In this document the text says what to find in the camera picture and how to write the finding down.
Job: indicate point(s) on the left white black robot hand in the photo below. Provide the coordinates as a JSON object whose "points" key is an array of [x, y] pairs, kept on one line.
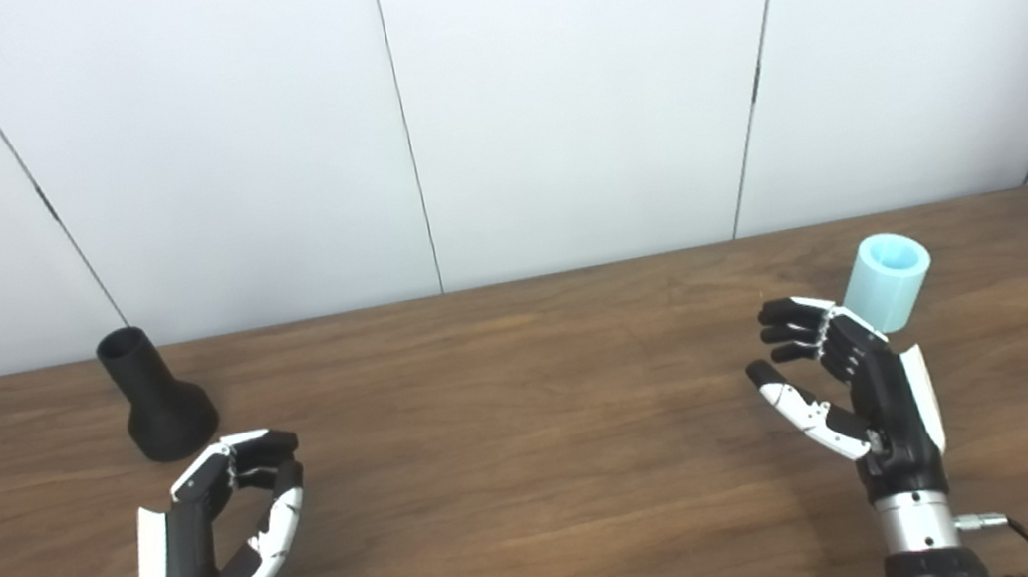
{"points": [[181, 567]]}

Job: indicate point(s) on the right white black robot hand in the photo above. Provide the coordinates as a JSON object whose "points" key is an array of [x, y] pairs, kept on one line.
{"points": [[888, 407]]}

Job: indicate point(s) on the black funnel-shaped nozzle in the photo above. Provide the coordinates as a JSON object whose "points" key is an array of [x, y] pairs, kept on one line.
{"points": [[161, 409]]}

